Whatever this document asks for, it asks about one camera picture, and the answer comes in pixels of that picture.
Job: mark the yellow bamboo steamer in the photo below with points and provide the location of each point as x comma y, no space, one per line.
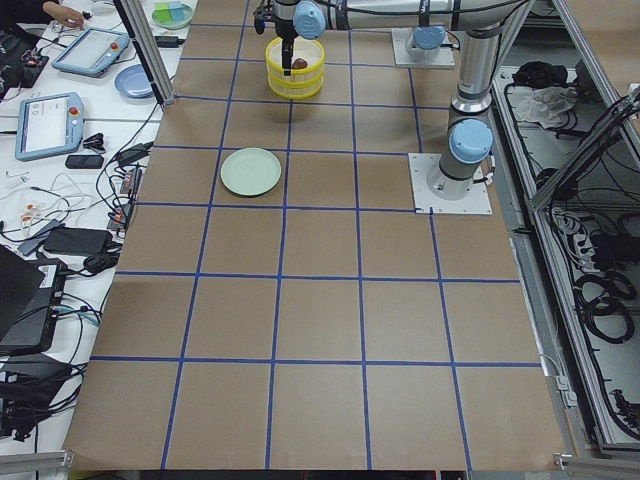
290,90
311,51

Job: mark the black laptop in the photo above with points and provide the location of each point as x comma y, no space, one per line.
31,290

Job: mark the near teach pendant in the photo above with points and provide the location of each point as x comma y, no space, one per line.
49,126

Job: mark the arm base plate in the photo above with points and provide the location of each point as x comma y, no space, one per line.
435,193
441,58

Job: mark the brown steamed bun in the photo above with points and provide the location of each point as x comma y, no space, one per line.
299,64

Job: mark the light green plate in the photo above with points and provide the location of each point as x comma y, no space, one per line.
250,172

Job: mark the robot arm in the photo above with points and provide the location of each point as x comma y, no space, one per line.
427,38
482,25

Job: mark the blue plate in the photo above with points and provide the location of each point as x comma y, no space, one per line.
133,83

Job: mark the person's hand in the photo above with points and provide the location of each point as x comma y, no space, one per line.
72,19

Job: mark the aluminium frame post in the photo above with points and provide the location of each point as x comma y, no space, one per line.
137,26

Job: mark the teach pendant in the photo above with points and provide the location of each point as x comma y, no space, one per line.
49,126
92,52

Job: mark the far teach pendant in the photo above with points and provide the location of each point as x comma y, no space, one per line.
92,52

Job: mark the black power brick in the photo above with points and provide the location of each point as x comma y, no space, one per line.
77,241

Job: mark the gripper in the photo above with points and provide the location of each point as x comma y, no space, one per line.
285,28

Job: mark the black power adapter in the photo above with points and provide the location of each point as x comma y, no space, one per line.
167,41

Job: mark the white crumpled cloth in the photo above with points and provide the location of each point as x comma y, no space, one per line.
547,107

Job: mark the clear green bowl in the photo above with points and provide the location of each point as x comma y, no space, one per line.
188,16

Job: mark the green sponge block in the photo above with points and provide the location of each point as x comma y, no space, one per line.
161,13

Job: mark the blue sponge block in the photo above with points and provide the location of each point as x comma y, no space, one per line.
175,11

